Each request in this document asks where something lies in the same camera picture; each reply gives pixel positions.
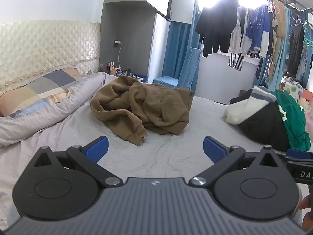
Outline brown hoodie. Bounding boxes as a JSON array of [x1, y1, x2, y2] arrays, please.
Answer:
[[90, 76, 194, 146]]

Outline person's right hand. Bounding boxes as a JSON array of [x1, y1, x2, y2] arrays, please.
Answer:
[[299, 195, 313, 232]]

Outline light grey duvet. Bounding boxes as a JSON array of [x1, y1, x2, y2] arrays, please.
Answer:
[[0, 71, 118, 146]]

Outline green garment on bed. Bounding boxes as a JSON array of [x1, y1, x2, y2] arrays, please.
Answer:
[[271, 91, 311, 152]]

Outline patchwork pillow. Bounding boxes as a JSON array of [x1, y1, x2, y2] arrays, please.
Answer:
[[1, 67, 80, 117]]

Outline blue covered chair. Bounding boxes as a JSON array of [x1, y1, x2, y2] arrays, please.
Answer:
[[153, 48, 201, 92]]

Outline bottles on nightstand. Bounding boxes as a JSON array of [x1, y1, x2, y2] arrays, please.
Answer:
[[107, 61, 122, 76]]

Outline striped hanging garment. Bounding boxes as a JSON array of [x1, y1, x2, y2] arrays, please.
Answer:
[[228, 53, 244, 71]]

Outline blue curtain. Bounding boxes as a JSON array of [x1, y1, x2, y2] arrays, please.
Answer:
[[162, 19, 201, 79]]

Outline blue white hanging jacket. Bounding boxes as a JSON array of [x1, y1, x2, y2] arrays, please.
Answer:
[[242, 4, 271, 58]]

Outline black hanging jacket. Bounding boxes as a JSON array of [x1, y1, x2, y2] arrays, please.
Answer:
[[195, 0, 239, 57]]

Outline tan hanging coat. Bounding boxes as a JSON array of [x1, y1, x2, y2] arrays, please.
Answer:
[[268, 0, 286, 79]]

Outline wall socket with charger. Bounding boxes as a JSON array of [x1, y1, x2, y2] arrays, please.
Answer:
[[113, 40, 121, 47]]

